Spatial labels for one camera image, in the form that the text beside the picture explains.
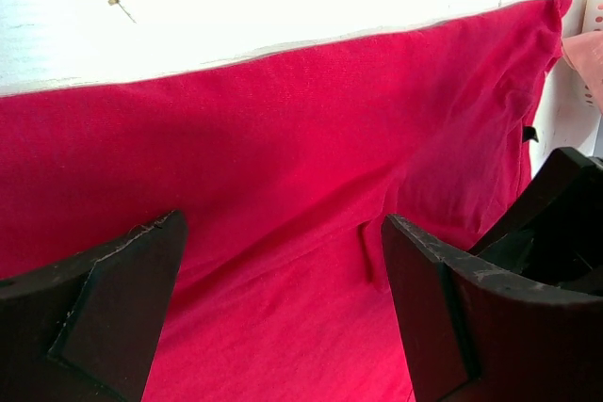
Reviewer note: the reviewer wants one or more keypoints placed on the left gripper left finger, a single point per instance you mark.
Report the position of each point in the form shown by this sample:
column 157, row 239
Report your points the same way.
column 86, row 328

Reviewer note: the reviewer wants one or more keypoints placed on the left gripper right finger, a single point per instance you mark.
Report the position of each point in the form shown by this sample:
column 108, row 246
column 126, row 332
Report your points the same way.
column 473, row 331

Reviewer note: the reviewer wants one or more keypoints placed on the red t shirt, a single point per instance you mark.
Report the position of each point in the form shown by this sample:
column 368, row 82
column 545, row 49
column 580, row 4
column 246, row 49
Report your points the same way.
column 285, row 167

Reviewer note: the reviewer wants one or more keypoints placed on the salmon t shirt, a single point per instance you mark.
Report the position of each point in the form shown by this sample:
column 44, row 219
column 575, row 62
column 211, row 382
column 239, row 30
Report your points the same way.
column 583, row 53

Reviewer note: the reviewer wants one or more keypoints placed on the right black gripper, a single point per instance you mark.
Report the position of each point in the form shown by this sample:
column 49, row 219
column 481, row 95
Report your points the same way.
column 552, row 233

